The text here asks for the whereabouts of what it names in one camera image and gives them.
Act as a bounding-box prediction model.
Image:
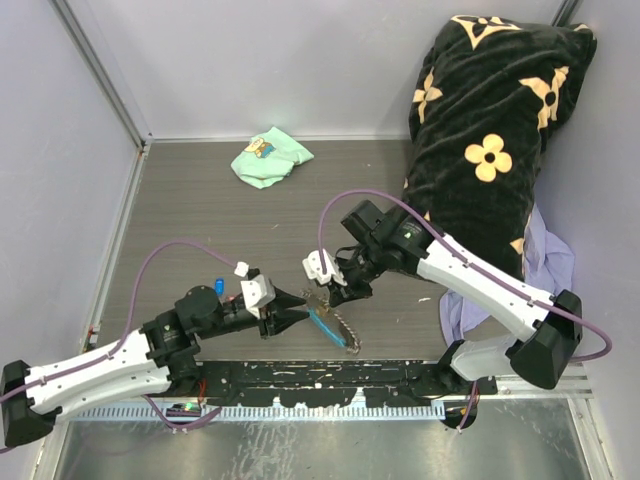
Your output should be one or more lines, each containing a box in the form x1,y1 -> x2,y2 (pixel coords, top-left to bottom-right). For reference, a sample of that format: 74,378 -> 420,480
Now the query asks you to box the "black floral blanket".
402,15 -> 597,278

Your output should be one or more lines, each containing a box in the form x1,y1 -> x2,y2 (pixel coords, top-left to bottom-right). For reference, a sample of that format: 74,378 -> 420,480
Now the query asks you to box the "aluminium corner post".
49,0 -> 154,149

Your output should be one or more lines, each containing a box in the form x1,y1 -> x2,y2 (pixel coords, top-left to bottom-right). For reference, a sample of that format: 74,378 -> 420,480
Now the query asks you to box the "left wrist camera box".
240,274 -> 276,319

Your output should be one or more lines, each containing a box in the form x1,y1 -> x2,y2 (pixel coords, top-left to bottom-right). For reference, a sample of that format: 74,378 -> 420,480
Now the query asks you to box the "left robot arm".
1,282 -> 309,449

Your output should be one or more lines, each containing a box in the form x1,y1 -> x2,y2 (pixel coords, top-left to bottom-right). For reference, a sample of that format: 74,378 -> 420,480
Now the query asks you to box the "blue handled key ring organizer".
301,287 -> 361,356

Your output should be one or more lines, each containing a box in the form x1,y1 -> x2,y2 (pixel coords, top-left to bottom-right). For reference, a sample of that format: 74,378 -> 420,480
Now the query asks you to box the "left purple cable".
0,239 -> 241,434

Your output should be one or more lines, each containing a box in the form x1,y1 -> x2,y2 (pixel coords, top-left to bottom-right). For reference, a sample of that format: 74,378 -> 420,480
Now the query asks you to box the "mint green cloth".
230,126 -> 314,190

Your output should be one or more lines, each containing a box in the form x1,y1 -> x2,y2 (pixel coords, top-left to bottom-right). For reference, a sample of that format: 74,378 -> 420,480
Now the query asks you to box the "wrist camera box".
240,274 -> 276,319
302,249 -> 347,286

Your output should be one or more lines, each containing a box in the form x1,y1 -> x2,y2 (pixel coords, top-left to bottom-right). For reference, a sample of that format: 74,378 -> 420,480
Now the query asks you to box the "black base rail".
142,358 -> 499,409

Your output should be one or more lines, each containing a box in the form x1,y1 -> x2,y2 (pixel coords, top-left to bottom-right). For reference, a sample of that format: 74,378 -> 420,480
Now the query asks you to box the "lavender cloth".
439,205 -> 575,345

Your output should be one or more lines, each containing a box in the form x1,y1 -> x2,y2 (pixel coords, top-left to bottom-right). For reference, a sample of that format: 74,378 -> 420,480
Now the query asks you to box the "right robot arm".
318,200 -> 582,394

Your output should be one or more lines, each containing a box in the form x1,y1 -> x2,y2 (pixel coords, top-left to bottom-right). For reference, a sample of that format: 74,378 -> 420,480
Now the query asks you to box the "key with blue tag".
214,277 -> 225,296

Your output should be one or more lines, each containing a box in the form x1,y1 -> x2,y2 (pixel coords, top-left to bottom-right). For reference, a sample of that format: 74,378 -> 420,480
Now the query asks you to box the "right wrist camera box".
302,249 -> 347,286

